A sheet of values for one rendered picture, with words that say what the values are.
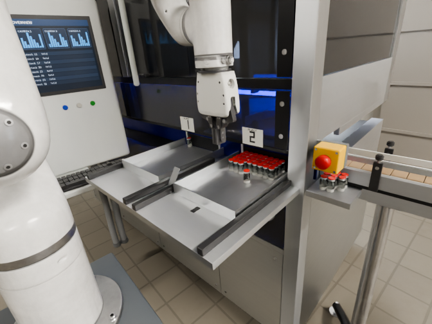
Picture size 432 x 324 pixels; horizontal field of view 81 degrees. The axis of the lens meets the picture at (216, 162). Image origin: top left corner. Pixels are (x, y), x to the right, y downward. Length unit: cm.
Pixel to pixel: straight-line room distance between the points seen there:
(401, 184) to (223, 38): 61
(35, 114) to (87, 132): 106
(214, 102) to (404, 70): 253
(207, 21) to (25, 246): 48
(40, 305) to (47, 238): 11
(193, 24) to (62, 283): 51
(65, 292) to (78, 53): 108
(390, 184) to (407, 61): 219
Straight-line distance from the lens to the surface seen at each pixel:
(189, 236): 65
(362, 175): 87
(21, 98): 34
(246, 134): 88
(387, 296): 183
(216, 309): 160
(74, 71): 136
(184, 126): 111
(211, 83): 58
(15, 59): 36
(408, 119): 302
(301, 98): 75
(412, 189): 86
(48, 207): 43
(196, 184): 87
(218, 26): 56
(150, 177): 94
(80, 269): 49
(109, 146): 144
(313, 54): 73
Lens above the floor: 129
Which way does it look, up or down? 23 degrees down
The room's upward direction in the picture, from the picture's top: 4 degrees counter-clockwise
